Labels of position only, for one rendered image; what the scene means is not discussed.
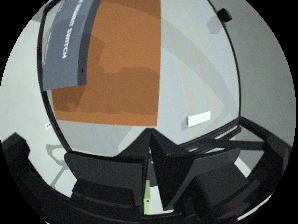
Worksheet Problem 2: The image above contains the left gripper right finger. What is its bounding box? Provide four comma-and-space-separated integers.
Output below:
150, 128, 241, 211

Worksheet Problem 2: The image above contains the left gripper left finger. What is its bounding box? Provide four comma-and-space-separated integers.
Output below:
64, 128, 151, 212

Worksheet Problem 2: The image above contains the grey network switch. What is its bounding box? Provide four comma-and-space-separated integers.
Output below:
43, 0, 101, 91

